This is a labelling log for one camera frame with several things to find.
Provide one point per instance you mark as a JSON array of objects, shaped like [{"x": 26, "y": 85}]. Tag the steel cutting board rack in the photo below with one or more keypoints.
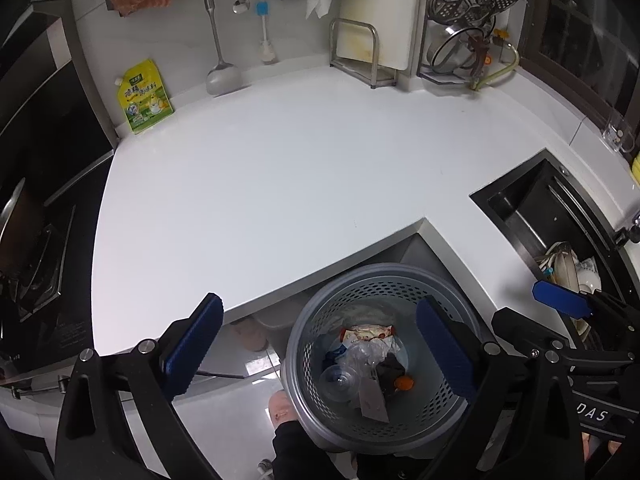
[{"x": 365, "y": 66}]

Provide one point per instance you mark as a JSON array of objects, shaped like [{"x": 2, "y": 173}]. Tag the white cutting board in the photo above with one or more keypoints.
[{"x": 394, "y": 20}]

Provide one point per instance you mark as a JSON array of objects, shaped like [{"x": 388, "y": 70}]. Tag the red white snack wrapper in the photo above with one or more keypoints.
[{"x": 377, "y": 339}]

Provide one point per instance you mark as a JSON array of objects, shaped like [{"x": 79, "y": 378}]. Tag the black kitchen sink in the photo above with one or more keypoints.
[{"x": 539, "y": 203}]

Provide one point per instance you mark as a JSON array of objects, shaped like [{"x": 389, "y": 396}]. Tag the stacked white dishes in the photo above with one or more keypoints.
[{"x": 561, "y": 266}]

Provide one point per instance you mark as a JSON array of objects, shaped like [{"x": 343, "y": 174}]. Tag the orange peel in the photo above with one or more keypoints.
[{"x": 404, "y": 383}]

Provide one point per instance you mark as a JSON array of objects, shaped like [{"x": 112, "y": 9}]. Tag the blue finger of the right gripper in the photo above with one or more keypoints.
[{"x": 561, "y": 299}]

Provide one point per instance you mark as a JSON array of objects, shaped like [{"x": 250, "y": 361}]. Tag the clear plastic cup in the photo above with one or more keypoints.
[{"x": 340, "y": 383}]

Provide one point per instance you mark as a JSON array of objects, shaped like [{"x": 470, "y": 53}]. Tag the dark grey rag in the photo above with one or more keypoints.
[{"x": 387, "y": 372}]

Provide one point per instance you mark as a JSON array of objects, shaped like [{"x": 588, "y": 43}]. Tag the clear plastic bag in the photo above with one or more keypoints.
[{"x": 363, "y": 361}]

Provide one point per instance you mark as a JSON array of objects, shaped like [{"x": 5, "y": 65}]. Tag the yellow green detergent pouch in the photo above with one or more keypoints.
[{"x": 142, "y": 96}]

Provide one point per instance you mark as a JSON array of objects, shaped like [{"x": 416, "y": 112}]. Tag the glass pot lid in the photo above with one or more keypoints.
[{"x": 459, "y": 50}]

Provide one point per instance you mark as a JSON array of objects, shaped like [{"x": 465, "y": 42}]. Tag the steel ladle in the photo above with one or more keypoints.
[{"x": 225, "y": 77}]

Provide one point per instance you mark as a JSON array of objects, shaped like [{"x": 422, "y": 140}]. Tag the person foot slipper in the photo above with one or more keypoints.
[{"x": 281, "y": 409}]

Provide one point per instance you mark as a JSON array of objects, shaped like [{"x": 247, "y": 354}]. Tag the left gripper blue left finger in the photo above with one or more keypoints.
[{"x": 186, "y": 343}]

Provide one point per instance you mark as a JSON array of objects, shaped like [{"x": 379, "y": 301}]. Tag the grey mesh trash bin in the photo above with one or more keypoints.
[{"x": 382, "y": 294}]

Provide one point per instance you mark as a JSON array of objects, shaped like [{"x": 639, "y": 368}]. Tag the white blue bottle brush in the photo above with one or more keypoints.
[{"x": 266, "y": 50}]

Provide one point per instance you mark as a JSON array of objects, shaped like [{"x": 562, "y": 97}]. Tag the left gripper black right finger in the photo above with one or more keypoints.
[{"x": 446, "y": 340}]

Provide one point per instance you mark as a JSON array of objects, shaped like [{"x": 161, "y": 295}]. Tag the pink chopstick wrapper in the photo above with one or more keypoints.
[{"x": 371, "y": 399}]

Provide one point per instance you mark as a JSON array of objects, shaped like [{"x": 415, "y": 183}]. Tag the black stove cooktop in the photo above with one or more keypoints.
[{"x": 57, "y": 145}]

